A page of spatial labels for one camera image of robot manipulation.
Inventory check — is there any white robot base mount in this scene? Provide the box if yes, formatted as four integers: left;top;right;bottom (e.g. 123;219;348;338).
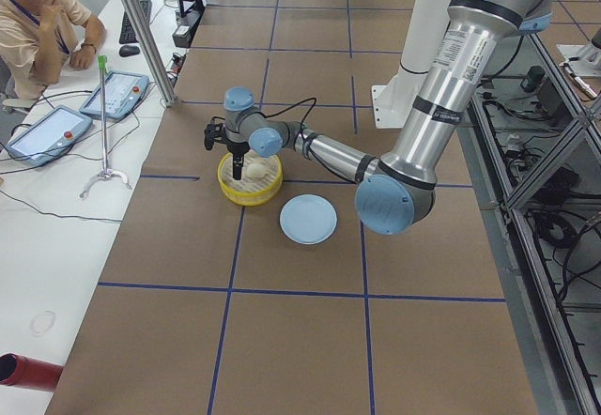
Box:
372;0;450;129

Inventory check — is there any black keyboard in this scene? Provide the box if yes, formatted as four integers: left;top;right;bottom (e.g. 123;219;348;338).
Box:
118;0;153;45

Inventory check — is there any near teach pendant tablet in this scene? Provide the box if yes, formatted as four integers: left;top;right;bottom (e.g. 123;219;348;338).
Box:
6;105;92;166

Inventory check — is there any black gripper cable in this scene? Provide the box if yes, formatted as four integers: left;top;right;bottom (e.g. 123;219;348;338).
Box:
260;97;317;130

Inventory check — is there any black power box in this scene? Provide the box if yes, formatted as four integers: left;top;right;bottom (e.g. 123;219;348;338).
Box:
172;10;201;49

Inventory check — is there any red cylinder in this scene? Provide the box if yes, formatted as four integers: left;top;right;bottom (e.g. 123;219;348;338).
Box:
1;353;63;392

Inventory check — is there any seated person beige shirt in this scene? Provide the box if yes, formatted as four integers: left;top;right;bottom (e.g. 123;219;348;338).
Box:
1;0;106;100

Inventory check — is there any far teach pendant tablet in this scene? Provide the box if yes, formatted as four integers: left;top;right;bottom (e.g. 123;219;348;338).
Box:
79;70;150;122

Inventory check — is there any white steamed bun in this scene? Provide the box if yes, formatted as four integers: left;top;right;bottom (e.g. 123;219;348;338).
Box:
247;162;267;179

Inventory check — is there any black computer mouse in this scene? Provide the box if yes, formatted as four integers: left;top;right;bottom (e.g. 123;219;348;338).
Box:
118;44;140;57

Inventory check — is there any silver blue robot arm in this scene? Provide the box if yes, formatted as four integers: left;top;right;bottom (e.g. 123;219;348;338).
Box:
205;0;551;235

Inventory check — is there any teach pendant tablet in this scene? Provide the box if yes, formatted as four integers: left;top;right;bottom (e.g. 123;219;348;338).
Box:
6;105;92;166
79;70;150;122

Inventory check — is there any light blue plate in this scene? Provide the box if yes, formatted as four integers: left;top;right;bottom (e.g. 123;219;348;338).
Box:
279;194;337;245

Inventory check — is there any yellow plastic steamer basket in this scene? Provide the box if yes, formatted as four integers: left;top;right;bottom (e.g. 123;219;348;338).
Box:
217;150;283;207

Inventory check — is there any aluminium frame post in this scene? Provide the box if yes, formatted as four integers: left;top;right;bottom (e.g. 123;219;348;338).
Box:
121;0;176;107

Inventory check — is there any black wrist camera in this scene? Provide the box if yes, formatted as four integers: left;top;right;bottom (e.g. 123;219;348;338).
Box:
204;116;227;151

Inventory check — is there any metal stand green top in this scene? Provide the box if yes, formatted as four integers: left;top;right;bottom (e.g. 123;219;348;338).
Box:
79;55;132;199

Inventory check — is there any aluminium frame rack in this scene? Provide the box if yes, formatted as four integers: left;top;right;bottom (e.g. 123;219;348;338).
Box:
460;23;600;414

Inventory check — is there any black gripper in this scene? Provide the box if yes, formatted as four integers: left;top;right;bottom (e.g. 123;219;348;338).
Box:
226;141;248;180

